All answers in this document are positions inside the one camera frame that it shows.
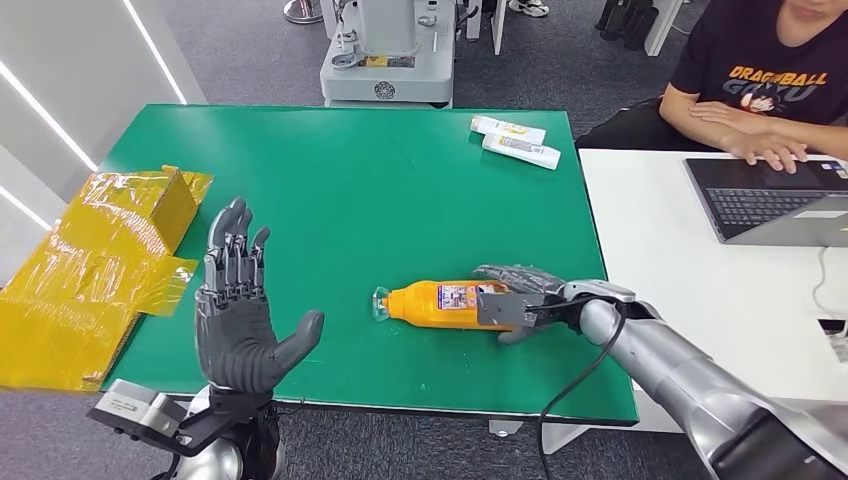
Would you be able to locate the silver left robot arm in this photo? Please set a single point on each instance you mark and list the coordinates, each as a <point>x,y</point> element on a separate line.
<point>212,460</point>

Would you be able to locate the person's left hand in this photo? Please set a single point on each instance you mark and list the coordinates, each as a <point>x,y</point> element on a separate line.
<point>729,116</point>

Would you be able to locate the person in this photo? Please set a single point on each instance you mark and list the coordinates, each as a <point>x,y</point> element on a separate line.
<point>748,53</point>

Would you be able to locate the orange detergent bottle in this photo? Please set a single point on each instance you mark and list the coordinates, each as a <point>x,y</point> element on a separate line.
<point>417,308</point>

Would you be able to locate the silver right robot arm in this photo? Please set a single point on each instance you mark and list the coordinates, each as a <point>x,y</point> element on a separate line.
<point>676,371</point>

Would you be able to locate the person's right forearm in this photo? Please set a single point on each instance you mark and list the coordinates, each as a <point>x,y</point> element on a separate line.
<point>689,119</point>

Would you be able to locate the white desk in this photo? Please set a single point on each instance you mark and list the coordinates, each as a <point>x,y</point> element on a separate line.
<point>702,265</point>

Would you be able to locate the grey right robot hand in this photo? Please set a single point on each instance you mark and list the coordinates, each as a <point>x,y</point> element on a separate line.
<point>523,277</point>

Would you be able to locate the white machine base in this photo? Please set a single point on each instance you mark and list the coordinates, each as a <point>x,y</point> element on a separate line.
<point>397,73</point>

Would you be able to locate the white shoe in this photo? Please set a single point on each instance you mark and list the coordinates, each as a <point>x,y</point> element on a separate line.
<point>528,6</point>

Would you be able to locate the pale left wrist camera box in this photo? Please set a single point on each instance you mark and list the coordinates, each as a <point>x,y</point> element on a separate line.
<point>132,407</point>

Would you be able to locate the white tube carton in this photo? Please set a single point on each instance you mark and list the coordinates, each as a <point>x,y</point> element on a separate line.
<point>508,128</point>
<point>523,152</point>

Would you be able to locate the dark grey laptop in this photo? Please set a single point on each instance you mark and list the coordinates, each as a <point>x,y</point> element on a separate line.
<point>755,199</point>

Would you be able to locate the person's right hand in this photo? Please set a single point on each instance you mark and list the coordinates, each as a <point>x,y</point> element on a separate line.
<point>765,149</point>

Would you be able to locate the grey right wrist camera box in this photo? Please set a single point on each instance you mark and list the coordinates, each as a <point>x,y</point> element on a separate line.
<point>497,308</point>

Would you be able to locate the person's left forearm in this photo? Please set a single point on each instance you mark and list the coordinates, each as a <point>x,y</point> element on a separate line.
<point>811,136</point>

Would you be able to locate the yellow taped cardboard box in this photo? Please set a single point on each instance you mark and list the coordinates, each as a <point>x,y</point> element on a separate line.
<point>79,265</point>

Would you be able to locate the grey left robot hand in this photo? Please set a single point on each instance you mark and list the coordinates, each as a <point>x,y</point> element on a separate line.
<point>235,344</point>

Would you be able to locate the green top table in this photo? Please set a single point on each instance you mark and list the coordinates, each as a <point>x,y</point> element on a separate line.
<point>344,199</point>

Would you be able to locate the chrome chair base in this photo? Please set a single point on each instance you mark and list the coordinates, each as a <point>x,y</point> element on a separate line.
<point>301,13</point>

